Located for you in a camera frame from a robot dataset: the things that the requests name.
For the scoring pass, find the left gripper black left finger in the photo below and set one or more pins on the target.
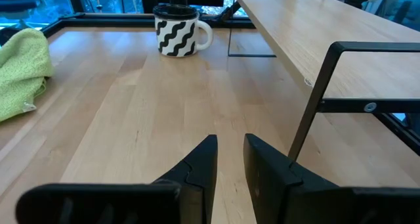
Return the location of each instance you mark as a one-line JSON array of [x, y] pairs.
[[197, 171]]

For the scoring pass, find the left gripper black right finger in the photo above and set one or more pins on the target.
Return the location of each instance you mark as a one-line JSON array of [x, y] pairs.
[[269, 178]]

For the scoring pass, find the white mug black wavy stripes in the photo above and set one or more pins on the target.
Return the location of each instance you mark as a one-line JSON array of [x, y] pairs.
[[177, 36]]

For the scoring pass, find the wooden shelf black metal legs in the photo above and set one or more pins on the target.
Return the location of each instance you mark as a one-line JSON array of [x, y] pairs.
[[328, 36]]

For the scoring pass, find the green terry cloth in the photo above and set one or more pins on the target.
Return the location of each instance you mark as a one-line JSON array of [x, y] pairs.
[[19, 73]]

